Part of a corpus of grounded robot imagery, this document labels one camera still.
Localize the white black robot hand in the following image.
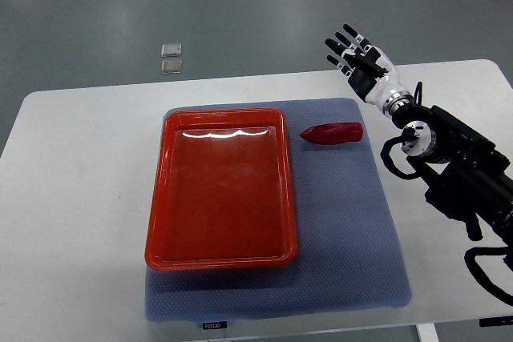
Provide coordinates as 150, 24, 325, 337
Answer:
325, 24, 414, 117

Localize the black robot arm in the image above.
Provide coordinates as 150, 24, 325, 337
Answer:
380, 103, 512, 246

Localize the white table leg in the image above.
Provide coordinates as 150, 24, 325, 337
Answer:
415, 323, 439, 342

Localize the red pepper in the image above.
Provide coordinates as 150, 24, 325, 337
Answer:
300, 122, 364, 145

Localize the blue-grey mesh mat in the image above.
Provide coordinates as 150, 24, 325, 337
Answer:
145, 98, 412, 322

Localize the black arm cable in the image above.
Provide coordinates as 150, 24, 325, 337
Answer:
379, 81, 513, 305

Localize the red plastic tray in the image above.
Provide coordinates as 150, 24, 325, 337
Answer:
145, 108, 298, 272

